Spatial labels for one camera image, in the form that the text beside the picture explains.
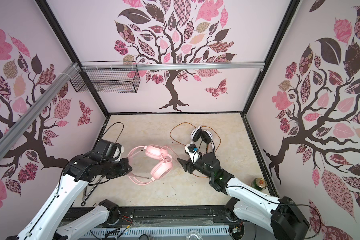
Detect black tongs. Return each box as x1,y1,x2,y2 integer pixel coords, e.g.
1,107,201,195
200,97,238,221
80,175,106,207

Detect aluminium rail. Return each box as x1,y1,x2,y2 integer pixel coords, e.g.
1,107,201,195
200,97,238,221
81,62,265,71
0,63,79,161

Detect white slotted cable duct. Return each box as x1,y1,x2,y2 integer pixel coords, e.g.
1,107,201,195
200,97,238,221
79,226,232,240

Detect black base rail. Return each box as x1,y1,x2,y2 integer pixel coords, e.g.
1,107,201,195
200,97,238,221
44,204,304,240

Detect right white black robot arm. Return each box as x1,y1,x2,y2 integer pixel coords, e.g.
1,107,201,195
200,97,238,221
177,153,310,240

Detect left aluminium rail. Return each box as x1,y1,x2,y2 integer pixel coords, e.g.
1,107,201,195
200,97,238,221
0,63,79,161

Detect green drink can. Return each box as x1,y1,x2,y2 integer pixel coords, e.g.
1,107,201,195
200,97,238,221
251,178,267,191

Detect orange headphone cable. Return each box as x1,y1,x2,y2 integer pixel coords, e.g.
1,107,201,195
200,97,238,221
169,121,222,178

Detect pink headphones with cable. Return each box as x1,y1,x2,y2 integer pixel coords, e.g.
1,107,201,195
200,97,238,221
126,144,181,186

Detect back aluminium rail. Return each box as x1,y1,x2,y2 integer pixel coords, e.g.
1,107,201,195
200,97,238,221
81,62,265,71

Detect white black headphones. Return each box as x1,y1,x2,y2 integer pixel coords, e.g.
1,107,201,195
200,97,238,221
190,126,216,153

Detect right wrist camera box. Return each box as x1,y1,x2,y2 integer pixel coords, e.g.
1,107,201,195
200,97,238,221
185,143,202,164

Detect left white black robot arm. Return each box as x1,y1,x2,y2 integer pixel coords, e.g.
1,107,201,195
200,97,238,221
9,140,132,240

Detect black wire mesh basket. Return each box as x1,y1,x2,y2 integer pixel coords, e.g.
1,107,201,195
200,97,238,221
70,60,140,94

